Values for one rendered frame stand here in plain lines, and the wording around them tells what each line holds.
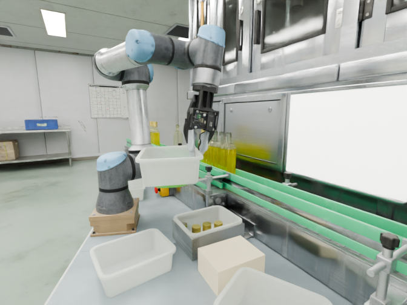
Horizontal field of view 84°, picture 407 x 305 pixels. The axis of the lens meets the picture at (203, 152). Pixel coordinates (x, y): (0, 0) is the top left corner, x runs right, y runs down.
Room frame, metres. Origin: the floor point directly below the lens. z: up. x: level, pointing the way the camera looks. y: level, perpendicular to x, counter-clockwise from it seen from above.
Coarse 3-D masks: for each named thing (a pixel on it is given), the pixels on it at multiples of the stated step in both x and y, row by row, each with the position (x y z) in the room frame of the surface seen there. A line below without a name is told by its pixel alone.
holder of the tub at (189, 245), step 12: (240, 216) 0.88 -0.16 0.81; (180, 228) 0.75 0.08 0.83; (228, 228) 0.74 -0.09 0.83; (240, 228) 0.77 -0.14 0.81; (252, 228) 0.82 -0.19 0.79; (180, 240) 0.75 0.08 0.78; (192, 240) 0.67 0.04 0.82; (204, 240) 0.69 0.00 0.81; (216, 240) 0.72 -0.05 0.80; (192, 252) 0.67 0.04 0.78
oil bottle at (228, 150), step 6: (228, 144) 1.05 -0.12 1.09; (222, 150) 1.06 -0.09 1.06; (228, 150) 1.04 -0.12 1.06; (234, 150) 1.05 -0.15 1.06; (222, 156) 1.06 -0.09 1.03; (228, 156) 1.04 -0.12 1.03; (234, 156) 1.05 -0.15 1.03; (222, 162) 1.06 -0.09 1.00; (228, 162) 1.04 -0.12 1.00; (234, 162) 1.05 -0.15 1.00; (222, 168) 1.06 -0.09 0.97; (228, 168) 1.04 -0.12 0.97; (234, 168) 1.05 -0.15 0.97
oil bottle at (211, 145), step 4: (212, 140) 1.16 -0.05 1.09; (216, 140) 1.16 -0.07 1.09; (208, 144) 1.17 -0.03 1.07; (212, 144) 1.14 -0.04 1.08; (208, 148) 1.17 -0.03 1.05; (212, 148) 1.14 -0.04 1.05; (208, 152) 1.17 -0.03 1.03; (212, 152) 1.14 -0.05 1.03; (208, 156) 1.17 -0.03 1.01; (212, 156) 1.14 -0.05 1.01; (208, 160) 1.17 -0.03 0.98; (212, 160) 1.14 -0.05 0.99; (208, 164) 1.17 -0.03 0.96; (212, 164) 1.14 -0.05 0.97
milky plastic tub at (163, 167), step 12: (144, 156) 0.65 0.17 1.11; (156, 156) 0.74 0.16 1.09; (168, 156) 0.75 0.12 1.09; (180, 156) 0.75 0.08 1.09; (144, 168) 0.54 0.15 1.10; (156, 168) 0.55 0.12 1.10; (168, 168) 0.55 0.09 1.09; (180, 168) 0.56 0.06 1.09; (192, 168) 0.56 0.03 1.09; (144, 180) 0.55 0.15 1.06; (156, 180) 0.55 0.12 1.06; (168, 180) 0.56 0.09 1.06; (180, 180) 0.56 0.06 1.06; (192, 180) 0.57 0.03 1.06
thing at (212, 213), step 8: (208, 208) 0.89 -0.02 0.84; (216, 208) 0.91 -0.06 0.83; (224, 208) 0.88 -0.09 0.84; (176, 216) 0.81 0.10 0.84; (184, 216) 0.83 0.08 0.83; (192, 216) 0.85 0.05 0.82; (200, 216) 0.87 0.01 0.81; (208, 216) 0.89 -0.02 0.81; (216, 216) 0.90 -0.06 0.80; (224, 216) 0.87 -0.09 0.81; (232, 216) 0.83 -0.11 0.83; (192, 224) 0.85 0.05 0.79; (200, 224) 0.86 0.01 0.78; (224, 224) 0.87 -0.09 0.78; (232, 224) 0.75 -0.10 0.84; (200, 232) 0.69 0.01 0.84; (208, 232) 0.70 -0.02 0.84
